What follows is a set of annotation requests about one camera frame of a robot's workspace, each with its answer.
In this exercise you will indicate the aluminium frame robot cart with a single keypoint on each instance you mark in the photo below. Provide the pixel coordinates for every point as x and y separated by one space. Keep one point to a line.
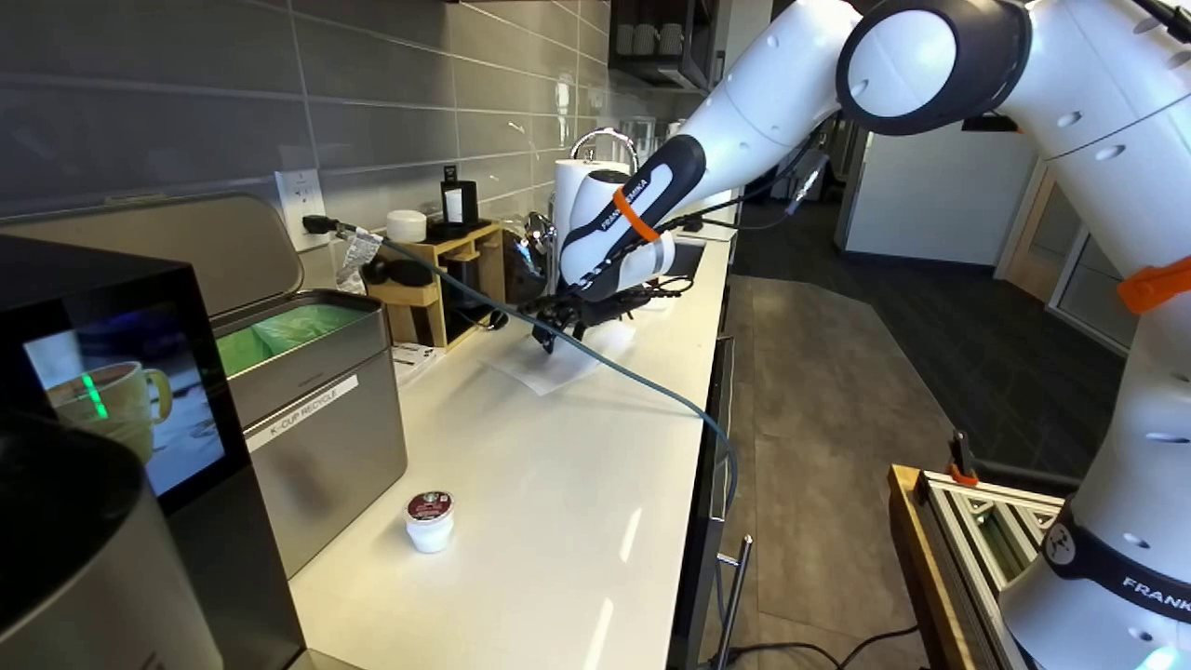
979 546

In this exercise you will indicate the white cabinet island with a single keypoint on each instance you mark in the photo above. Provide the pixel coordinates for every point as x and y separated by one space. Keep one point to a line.
933 197

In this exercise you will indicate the chrome arched faucet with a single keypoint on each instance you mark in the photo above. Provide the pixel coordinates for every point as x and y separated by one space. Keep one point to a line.
600 135

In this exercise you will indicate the dark bottle with black cap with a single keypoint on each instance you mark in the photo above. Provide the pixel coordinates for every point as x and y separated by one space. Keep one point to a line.
459 206

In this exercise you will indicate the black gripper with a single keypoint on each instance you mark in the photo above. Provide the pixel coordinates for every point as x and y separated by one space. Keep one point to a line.
600 302

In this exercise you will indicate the crumpled printed plastic wrapper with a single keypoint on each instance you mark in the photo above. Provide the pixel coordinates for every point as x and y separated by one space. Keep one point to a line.
360 256

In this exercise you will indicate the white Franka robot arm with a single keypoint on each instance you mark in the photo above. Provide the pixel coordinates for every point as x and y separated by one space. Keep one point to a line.
1091 160

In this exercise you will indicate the white coffee pod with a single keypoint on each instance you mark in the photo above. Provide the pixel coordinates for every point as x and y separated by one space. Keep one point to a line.
428 523

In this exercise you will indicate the printed paper leaflet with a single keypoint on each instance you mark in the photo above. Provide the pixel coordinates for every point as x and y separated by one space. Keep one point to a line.
415 363

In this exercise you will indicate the white paper towel roll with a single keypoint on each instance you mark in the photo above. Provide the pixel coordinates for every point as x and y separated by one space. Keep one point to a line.
569 197

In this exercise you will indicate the wooden organizer rack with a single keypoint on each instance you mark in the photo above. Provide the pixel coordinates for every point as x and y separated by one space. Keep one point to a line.
428 293

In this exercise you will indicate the white paper towel sheet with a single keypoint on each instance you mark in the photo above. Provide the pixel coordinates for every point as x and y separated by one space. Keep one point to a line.
571 367

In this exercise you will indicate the white lidded jar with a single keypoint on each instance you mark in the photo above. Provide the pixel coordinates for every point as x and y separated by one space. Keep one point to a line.
407 226

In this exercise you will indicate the white wall outlet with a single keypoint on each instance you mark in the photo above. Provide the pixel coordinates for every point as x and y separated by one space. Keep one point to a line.
301 191

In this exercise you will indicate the black coffee machine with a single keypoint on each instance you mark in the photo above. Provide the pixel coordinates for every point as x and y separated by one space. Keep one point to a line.
123 412

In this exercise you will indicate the dark wall shelf with mugs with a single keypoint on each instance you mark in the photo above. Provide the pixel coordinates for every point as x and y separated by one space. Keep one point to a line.
665 41

